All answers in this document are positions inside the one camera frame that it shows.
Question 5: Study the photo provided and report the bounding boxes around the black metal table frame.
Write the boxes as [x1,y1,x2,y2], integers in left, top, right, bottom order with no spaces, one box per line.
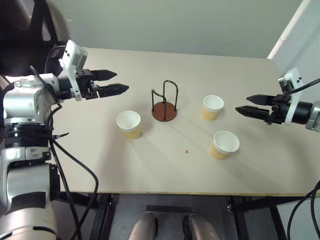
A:
[48,192,313,240]

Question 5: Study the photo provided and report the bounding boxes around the wire holder with wooden base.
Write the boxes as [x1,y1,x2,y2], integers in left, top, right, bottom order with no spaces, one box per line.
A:
[150,79,179,123]

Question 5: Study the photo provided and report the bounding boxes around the brown paper cup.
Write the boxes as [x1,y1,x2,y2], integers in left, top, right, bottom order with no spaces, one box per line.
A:
[115,110,143,141]
[208,130,241,161]
[200,94,225,123]

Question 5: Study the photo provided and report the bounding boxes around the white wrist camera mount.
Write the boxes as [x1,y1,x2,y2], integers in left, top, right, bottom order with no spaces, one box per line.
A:
[60,39,89,102]
[276,67,305,126]

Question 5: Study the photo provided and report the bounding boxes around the black cable tie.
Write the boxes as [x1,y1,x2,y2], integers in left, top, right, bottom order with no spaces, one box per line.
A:
[51,132,70,141]

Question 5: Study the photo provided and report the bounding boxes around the black cable loop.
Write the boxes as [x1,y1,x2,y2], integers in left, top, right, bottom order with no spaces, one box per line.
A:
[286,180,320,240]

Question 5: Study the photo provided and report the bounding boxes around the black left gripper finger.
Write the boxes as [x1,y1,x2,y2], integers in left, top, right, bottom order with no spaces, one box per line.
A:
[97,83,130,99]
[95,69,118,82]

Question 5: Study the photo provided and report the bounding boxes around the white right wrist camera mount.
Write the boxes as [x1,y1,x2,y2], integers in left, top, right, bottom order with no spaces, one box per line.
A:
[276,67,305,126]

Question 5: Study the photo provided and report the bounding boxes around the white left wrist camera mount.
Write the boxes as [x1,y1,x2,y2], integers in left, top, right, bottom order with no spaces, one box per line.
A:
[60,39,89,102]

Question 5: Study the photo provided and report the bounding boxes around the dark rounded robot foot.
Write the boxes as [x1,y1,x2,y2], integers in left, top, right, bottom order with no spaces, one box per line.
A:
[182,213,221,240]
[128,212,159,240]

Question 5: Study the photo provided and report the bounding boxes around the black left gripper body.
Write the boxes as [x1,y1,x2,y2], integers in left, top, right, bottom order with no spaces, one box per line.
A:
[75,69,100,101]

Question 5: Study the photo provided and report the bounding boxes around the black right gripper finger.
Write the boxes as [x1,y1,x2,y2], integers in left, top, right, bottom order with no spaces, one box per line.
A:
[234,105,273,123]
[245,94,276,107]

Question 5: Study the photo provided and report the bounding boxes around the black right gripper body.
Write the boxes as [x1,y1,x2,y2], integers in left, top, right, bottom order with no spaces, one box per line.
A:
[265,93,293,126]

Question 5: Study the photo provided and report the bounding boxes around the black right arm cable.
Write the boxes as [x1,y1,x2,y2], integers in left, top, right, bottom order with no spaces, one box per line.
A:
[286,78,320,96]

